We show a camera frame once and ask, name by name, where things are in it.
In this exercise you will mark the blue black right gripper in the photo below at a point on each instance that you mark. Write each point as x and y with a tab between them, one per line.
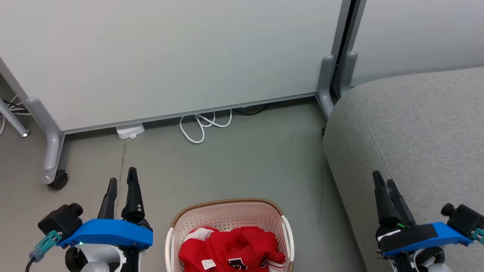
412	236

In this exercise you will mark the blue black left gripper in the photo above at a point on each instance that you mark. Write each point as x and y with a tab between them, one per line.
113	232

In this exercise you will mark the red white garment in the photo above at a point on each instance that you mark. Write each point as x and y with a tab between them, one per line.
234	247

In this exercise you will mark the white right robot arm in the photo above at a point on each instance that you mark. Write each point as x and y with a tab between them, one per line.
435	264

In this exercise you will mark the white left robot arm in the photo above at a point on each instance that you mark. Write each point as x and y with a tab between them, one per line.
100	258

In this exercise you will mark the grey fabric sofa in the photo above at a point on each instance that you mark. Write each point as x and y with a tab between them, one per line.
416	143

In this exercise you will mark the black caster wheel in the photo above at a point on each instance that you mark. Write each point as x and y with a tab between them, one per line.
59	180

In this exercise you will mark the grey partition leg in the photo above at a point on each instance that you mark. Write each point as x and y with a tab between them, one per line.
51	139

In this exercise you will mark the white plastic laundry basket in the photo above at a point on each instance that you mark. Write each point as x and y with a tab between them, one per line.
227	213

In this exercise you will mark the thin metal table leg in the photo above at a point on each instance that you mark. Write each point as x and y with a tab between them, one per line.
11	119

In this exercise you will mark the large white partition panel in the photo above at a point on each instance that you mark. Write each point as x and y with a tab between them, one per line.
170	56

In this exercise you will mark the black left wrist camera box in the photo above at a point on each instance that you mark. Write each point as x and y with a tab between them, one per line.
60	221

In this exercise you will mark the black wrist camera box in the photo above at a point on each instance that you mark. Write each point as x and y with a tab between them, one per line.
463	219
60	221

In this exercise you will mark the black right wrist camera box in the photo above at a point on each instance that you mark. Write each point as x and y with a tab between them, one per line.
463	219

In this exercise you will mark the teal left camera connector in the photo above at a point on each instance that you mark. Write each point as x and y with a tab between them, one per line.
45	243

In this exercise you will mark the teal camera connector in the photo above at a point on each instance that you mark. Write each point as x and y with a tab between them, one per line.
45	243
478	235

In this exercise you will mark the teal right camera connector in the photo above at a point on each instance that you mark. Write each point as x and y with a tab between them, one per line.
478	235

